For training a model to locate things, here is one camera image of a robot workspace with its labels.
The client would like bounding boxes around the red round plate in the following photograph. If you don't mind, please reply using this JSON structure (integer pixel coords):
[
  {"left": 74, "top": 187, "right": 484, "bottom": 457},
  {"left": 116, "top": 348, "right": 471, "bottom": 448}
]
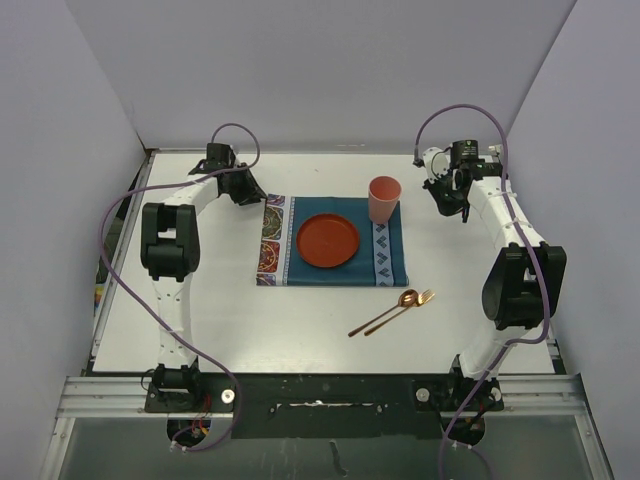
[{"left": 296, "top": 213, "right": 360, "bottom": 268}]

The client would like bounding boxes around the pink plastic cup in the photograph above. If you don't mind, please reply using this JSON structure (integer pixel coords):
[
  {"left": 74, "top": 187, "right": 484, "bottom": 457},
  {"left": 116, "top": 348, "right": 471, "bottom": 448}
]
[{"left": 368, "top": 176, "right": 402, "bottom": 224}]

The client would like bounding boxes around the blue patterned placemat cloth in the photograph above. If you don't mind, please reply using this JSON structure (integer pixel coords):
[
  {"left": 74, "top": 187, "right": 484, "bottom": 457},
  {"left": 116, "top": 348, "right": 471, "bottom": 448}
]
[{"left": 256, "top": 194, "right": 409, "bottom": 287}]

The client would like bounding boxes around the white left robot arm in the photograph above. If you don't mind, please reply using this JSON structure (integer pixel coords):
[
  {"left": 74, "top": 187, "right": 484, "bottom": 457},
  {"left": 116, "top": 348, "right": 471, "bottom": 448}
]
[{"left": 140, "top": 143, "right": 266, "bottom": 411}]

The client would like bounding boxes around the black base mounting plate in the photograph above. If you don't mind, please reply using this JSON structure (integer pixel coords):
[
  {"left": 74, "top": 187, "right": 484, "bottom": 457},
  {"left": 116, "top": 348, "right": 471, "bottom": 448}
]
[{"left": 144, "top": 373, "right": 504, "bottom": 448}]

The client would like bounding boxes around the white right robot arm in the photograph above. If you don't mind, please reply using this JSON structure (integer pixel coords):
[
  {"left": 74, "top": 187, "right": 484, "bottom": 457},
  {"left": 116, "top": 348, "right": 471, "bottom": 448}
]
[{"left": 414, "top": 140, "right": 567, "bottom": 409}]

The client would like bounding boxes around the aluminium front rail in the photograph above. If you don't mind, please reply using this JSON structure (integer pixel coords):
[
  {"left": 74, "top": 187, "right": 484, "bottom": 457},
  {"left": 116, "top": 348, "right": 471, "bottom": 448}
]
[{"left": 56, "top": 374, "right": 587, "bottom": 418}]

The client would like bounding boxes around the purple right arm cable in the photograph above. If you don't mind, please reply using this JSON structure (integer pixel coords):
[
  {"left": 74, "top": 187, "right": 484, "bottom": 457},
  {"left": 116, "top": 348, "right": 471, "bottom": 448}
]
[{"left": 413, "top": 103, "right": 554, "bottom": 480}]

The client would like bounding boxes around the copper spoon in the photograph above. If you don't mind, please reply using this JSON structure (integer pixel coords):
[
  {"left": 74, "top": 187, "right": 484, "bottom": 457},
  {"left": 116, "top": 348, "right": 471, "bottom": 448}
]
[{"left": 348, "top": 289, "right": 418, "bottom": 337}]

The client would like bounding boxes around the copper fork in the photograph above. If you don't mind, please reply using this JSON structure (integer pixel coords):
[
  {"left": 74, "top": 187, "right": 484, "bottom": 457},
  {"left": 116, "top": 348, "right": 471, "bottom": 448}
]
[{"left": 364, "top": 290, "right": 435, "bottom": 336}]

